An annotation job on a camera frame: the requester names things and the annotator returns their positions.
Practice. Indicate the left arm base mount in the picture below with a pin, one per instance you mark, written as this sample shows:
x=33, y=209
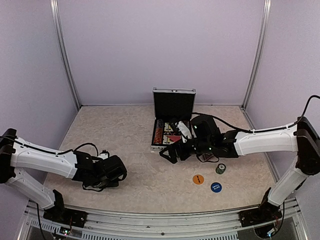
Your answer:
x=66, y=216

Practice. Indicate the black red triangular dealer button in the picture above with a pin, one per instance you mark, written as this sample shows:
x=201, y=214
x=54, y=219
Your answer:
x=207, y=157

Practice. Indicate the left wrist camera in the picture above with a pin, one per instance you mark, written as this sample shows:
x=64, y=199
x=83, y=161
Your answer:
x=104, y=154

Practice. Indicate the aluminium frame post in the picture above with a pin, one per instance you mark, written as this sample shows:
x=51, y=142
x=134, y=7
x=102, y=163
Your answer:
x=258, y=53
x=54, y=5

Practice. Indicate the green poker chip stack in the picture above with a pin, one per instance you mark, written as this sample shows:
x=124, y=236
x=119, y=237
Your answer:
x=220, y=169

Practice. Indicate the front aluminium rail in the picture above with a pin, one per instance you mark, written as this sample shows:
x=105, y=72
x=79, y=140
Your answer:
x=210, y=225

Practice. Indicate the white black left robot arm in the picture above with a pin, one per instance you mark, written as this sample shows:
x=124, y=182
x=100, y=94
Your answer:
x=95, y=173

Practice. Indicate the red playing card deck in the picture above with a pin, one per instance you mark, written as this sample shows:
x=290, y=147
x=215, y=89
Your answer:
x=170, y=139

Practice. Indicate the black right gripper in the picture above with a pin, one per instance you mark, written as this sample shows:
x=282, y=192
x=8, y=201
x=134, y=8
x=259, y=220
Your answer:
x=171, y=148

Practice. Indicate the left aluminium frame post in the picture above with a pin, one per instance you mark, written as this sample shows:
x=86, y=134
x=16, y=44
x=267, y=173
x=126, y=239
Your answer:
x=54, y=5

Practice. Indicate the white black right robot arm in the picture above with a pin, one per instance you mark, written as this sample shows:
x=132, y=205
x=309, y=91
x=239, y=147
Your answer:
x=204, y=137

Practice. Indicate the aluminium poker set case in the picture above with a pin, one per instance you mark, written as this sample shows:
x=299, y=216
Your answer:
x=171, y=104

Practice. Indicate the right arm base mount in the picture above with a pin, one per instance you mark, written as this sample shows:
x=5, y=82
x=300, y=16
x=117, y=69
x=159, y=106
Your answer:
x=251, y=217

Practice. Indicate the blue small blind button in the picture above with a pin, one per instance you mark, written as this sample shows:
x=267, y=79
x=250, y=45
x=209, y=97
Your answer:
x=216, y=187

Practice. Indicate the right aluminium frame post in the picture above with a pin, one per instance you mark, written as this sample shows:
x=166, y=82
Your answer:
x=258, y=53

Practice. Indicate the blue playing card deck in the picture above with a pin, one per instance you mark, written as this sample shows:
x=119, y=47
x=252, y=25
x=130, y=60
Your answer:
x=167, y=128

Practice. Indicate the orange big blind button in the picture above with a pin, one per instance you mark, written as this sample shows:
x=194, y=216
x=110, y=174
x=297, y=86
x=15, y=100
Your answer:
x=198, y=179

